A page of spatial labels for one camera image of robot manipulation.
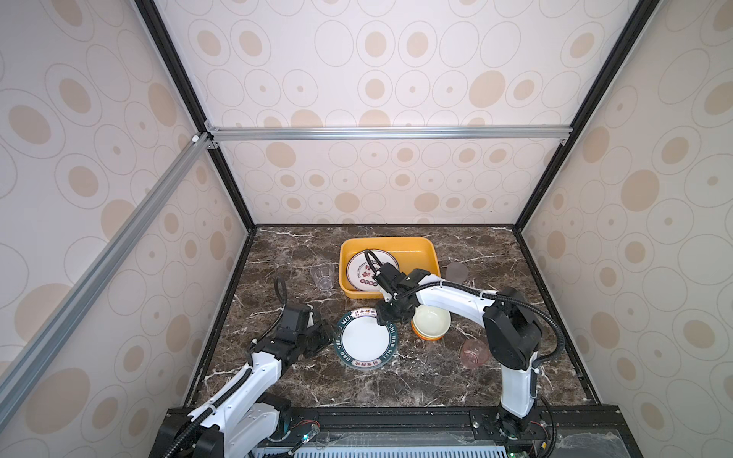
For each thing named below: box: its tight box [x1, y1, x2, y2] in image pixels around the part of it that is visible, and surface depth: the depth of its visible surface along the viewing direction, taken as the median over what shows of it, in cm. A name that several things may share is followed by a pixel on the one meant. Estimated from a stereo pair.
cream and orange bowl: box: [410, 304, 452, 342], surface depth 87 cm
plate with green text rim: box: [333, 307, 398, 372], surface depth 87 cm
